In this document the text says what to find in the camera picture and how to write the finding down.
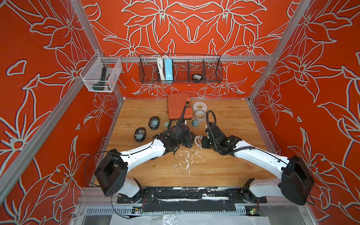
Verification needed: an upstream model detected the black round zip pouch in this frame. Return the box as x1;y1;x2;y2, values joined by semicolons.
134;127;146;143

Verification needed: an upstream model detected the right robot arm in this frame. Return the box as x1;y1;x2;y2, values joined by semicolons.
202;123;315;205

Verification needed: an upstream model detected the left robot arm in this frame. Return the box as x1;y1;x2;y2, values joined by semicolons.
94;123;195;198

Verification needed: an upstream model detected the clear packing tape roll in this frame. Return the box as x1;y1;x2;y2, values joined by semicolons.
194;110;206;122

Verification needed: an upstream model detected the orange plastic tool case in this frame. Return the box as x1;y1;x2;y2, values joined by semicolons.
167;93;193;120

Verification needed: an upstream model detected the white tape roll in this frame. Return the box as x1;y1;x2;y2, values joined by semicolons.
192;102;208;112

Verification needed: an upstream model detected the green screwdriver in box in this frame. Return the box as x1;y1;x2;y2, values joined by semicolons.
93;67;107;91

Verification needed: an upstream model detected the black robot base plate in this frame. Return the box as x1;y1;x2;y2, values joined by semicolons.
116;187;267;214

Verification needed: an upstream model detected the black wire wall basket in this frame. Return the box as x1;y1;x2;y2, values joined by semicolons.
139;54;224;84

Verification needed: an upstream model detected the white power strip cord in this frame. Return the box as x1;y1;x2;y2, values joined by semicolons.
156;56;166;82

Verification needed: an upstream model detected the aluminium horizontal back rail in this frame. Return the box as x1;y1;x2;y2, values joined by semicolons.
100;55;273;63

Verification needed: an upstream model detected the clear acrylic wall box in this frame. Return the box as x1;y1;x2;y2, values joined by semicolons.
80;52;122;93

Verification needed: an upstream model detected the aluminium frame post right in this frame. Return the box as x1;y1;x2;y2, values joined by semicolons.
248;0;313;103

